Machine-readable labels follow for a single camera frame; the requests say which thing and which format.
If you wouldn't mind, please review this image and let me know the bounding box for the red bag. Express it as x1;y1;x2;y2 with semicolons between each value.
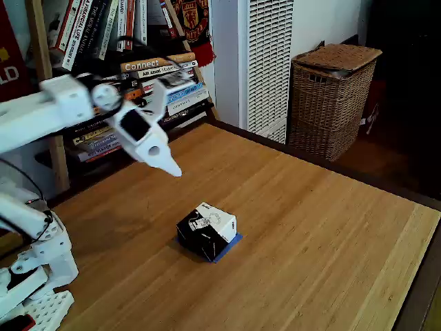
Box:
358;81;387;135

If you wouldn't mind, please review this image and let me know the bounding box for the red black football scarf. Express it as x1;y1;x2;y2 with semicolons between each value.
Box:
171;0;217;68

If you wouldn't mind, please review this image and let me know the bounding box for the tan Connect book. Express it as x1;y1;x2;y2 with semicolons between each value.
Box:
119;52;196;73

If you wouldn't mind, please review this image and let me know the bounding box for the orange narrow spine book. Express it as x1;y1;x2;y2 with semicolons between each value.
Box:
123;0;136;51

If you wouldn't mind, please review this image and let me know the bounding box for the white Modern Romance book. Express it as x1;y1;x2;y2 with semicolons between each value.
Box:
132;61;199;79

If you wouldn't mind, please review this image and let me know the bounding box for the black white servo box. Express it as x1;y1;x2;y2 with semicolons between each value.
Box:
176;201;238;263

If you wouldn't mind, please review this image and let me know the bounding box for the blue spine book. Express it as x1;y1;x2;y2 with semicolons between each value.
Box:
167;82;205;105

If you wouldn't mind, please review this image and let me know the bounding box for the brown wicker basket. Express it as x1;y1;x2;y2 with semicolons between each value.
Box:
287;43;383;162

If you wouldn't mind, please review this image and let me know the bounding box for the lavender spine book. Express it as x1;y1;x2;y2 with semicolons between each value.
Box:
84;132;121;152

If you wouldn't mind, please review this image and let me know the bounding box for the grey green spine book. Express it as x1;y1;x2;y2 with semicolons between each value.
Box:
96;0;121;61

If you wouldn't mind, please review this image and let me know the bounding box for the white red spine book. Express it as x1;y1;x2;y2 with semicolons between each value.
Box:
48;0;83;52

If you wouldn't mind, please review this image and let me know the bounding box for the wooden ladder bookshelf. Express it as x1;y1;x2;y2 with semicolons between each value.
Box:
25;0;221;194

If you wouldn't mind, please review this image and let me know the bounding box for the purple white spine book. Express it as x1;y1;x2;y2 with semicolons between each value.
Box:
77;143;124;163

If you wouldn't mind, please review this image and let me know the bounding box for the white narrow spine book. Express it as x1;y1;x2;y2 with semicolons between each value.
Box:
116;0;127;52

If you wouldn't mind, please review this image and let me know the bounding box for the white perforated base plate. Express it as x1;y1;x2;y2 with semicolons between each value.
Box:
20;289;75;331

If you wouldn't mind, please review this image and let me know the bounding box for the black Moral Animal book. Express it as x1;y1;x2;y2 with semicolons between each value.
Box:
74;0;106;68

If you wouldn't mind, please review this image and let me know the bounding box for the red black clamp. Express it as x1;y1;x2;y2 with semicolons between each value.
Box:
0;314;37;331

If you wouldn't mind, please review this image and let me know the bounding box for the white louvered panel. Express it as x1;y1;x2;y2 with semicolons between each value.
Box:
237;0;295;145

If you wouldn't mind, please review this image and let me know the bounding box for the white plain spine book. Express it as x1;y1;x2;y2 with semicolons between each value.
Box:
132;0;148;48

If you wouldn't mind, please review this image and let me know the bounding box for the white bracket with camera board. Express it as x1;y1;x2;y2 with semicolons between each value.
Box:
151;70;196;121

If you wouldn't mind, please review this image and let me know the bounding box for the blue tape square target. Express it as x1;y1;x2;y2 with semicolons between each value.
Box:
174;232;244;265

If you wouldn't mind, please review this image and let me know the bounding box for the red yellow banner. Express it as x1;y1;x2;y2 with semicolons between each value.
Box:
0;0;35;103

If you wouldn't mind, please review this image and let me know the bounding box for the black white title book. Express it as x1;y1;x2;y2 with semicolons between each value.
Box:
161;102;214;125

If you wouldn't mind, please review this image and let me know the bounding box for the white Financial Life book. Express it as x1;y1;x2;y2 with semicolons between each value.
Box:
61;0;96;72

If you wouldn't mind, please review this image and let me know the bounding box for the red thin book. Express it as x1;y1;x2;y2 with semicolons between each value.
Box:
158;0;179;39

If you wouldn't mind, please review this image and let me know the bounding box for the white grey title book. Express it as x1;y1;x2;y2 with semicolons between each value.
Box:
167;91;210;117

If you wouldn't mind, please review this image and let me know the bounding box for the yellow spine book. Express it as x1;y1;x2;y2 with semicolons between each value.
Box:
72;126;114;146

